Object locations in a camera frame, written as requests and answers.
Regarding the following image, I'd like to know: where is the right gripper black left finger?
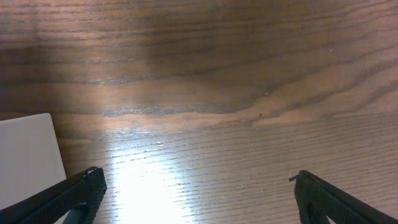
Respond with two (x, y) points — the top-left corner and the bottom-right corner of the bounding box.
(1, 167), (107, 224)

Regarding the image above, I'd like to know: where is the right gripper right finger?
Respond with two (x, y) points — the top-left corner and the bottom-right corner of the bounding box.
(289, 170), (397, 224)

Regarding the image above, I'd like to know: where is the white cardboard box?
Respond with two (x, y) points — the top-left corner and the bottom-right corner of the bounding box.
(0, 113), (66, 208)

